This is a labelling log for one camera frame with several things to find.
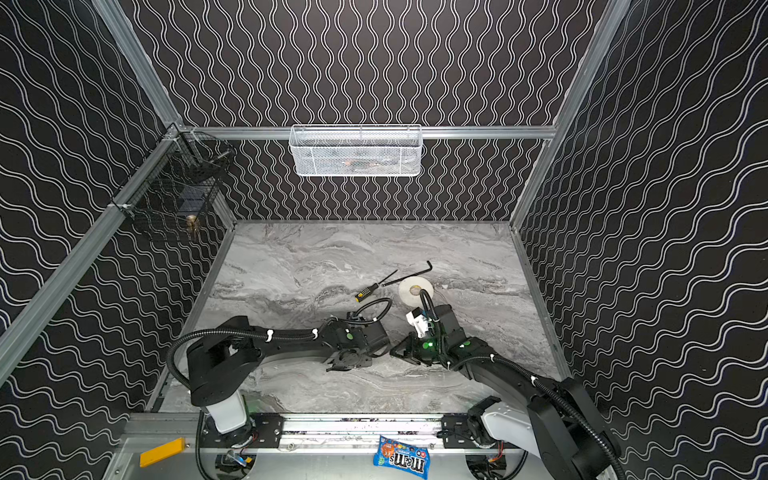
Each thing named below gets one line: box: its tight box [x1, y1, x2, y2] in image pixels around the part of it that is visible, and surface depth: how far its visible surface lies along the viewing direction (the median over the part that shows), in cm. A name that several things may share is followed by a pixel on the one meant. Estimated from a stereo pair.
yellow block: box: [139, 437, 186, 468], surface depth 72 cm
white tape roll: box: [398, 276, 434, 307], surface depth 103 cm
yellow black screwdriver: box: [354, 269, 399, 303], surface depth 100 cm
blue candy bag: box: [373, 435, 431, 480], surface depth 72 cm
